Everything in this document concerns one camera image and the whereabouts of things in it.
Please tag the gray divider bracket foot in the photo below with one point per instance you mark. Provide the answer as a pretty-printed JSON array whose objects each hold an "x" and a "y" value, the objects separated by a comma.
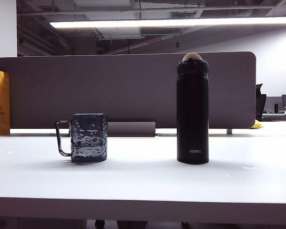
[{"x": 229, "y": 131}]

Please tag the gray desk divider panel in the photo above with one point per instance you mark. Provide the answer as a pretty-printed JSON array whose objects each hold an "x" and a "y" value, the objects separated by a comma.
[{"x": 124, "y": 90}]

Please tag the black caster wheel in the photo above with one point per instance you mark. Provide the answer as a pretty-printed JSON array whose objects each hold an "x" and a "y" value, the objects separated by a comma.
[{"x": 99, "y": 223}]

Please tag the dark textured glass mug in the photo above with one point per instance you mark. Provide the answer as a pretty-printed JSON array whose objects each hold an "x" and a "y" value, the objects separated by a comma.
[{"x": 89, "y": 140}]

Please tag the long ceiling light strip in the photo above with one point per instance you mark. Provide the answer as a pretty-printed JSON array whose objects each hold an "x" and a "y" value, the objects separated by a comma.
[{"x": 157, "y": 22}]

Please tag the black Thermos flask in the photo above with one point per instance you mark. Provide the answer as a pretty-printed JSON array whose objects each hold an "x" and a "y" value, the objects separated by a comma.
[{"x": 192, "y": 114}]

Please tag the yellow paper bag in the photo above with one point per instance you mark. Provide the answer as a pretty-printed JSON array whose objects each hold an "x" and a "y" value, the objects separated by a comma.
[{"x": 1, "y": 100}]

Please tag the black office chair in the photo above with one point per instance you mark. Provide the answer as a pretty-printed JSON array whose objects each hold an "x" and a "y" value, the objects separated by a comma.
[{"x": 261, "y": 105}]

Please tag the ceiling air vent grille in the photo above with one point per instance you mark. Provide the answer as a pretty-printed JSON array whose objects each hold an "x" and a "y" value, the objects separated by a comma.
[{"x": 183, "y": 15}]

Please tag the small yellow object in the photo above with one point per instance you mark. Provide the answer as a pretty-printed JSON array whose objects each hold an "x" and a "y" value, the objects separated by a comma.
[{"x": 258, "y": 124}]

